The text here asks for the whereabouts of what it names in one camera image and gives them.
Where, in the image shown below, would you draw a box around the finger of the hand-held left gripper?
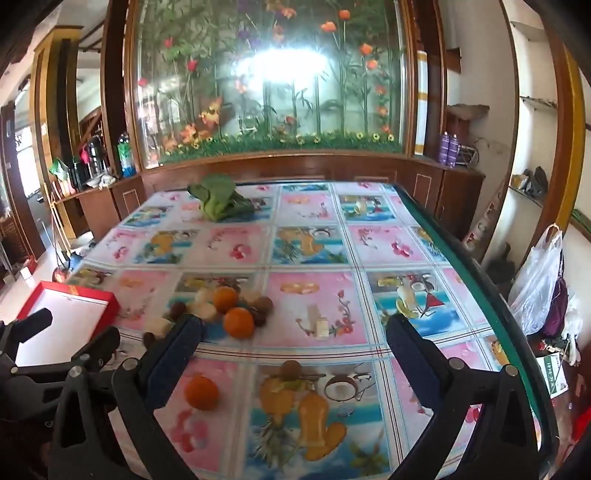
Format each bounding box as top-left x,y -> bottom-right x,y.
0,327 -> 122,418
0,308 -> 53,367

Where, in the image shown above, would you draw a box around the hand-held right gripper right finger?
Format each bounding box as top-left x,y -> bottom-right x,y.
386,314 -> 548,480

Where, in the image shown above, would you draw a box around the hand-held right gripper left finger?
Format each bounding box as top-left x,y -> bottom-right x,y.
48,314 -> 208,480

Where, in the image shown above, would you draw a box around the red shallow gift box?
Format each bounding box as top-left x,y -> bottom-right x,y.
16,281 -> 120,370

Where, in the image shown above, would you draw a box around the small orange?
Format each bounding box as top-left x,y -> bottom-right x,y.
185,375 -> 220,411
213,286 -> 241,315
223,307 -> 256,340

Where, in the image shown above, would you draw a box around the green and white carton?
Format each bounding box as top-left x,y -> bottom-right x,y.
542,355 -> 570,398

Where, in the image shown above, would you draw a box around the white plastic bag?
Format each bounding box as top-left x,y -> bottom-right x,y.
508,225 -> 565,335

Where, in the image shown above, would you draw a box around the purple bag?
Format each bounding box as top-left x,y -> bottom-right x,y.
540,277 -> 571,339

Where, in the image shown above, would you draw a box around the green bok choy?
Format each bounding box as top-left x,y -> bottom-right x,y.
187,174 -> 256,222

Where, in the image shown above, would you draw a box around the black thermos flasks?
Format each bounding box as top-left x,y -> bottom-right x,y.
87,141 -> 106,178

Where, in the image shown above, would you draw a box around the green label plastic bottle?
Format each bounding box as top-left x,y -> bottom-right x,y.
117,133 -> 137,178

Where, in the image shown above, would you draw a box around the wooden pillar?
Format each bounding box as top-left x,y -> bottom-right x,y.
30,25 -> 85,195

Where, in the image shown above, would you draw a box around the brown wooden sideboard cabinet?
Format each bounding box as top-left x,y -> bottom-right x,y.
48,152 -> 486,259

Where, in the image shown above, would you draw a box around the glass artificial flower display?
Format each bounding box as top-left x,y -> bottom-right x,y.
124,0 -> 414,167

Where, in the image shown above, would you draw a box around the long handled mop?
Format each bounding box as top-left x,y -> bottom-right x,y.
48,182 -> 75,273

